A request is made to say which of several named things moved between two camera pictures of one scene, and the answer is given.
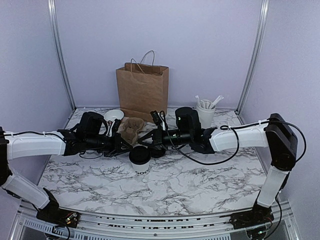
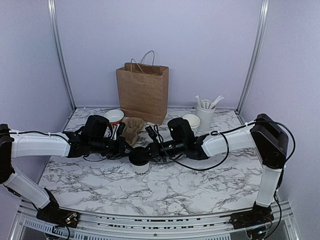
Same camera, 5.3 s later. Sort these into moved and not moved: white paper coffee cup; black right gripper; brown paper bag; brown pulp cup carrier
Moved: black right gripper
Not moved: brown paper bag; white paper coffee cup; brown pulp cup carrier
